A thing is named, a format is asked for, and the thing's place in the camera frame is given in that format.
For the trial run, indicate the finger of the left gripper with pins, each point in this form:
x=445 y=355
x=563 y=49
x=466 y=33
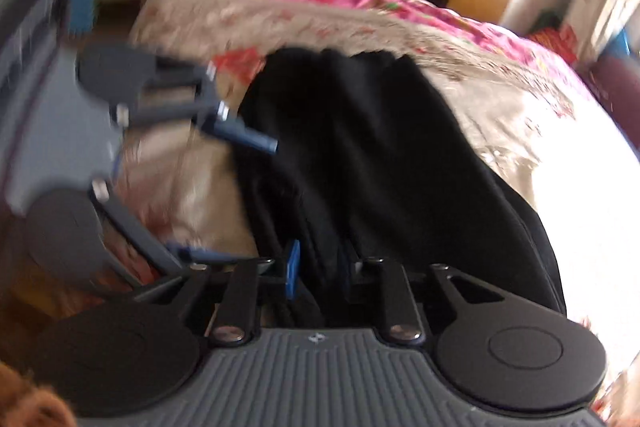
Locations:
x=205 y=256
x=233 y=130

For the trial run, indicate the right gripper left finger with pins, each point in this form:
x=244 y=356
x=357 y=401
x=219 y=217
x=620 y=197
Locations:
x=291 y=271

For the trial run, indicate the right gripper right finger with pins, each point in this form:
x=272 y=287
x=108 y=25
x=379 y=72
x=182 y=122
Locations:
x=351 y=277

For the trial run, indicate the black pants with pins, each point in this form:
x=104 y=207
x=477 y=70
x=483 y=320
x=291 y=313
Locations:
x=372 y=162

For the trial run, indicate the floral satin bedspread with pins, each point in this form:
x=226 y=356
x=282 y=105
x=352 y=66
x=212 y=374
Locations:
x=522 y=109

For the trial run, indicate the red shopping bag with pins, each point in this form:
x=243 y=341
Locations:
x=561 y=41

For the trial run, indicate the maroon upholstered bench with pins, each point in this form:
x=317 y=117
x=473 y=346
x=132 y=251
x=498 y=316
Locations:
x=614 y=82

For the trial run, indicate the blue plastic bag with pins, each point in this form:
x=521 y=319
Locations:
x=618 y=45

